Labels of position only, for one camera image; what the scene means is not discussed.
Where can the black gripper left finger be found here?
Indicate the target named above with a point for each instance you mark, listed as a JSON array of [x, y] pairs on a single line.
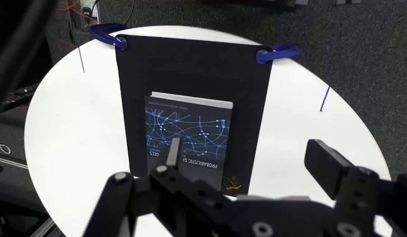
[[168, 193]]

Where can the black rectangular mat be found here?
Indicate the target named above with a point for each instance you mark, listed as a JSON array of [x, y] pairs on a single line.
[[190, 66]]

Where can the blue clamp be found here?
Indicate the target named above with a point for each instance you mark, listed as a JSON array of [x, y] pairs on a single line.
[[104, 35], [277, 52]]

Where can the black stand pole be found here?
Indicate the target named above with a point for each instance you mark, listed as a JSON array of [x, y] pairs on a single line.
[[14, 48]]

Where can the dark blue star-map book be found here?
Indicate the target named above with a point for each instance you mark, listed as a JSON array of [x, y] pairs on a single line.
[[190, 132]]

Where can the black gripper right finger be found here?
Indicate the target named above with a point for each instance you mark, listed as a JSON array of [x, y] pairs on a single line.
[[339, 176]]

